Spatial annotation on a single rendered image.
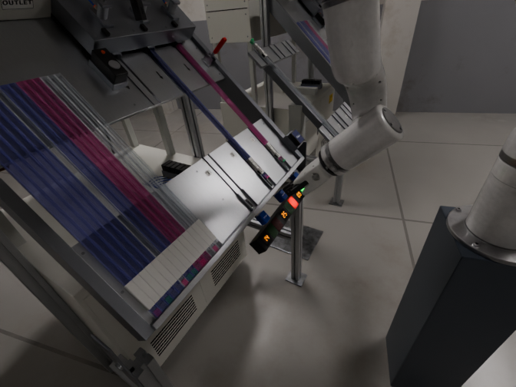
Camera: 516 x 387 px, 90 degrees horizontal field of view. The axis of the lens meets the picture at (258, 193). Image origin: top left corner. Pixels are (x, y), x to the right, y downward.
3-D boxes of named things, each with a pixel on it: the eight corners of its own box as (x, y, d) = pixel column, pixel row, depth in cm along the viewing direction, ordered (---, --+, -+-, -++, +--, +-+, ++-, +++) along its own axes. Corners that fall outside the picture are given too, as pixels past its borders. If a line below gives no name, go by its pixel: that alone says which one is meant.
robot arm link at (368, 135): (335, 132, 64) (323, 150, 57) (382, 95, 54) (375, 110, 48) (357, 157, 65) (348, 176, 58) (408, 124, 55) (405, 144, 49)
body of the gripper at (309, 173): (338, 181, 59) (305, 201, 67) (349, 161, 66) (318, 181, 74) (316, 157, 59) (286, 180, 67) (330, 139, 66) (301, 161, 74)
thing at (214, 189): (293, 163, 92) (299, 158, 90) (145, 326, 47) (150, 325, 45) (257, 122, 91) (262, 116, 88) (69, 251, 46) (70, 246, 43)
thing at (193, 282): (291, 169, 94) (305, 158, 89) (147, 332, 49) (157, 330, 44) (289, 166, 94) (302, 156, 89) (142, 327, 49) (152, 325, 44)
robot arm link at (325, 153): (347, 177, 58) (336, 183, 60) (356, 160, 64) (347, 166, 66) (322, 149, 57) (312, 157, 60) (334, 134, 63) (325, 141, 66)
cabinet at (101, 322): (249, 261, 147) (234, 165, 111) (152, 391, 99) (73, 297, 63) (167, 227, 176) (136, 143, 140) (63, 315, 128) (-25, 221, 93)
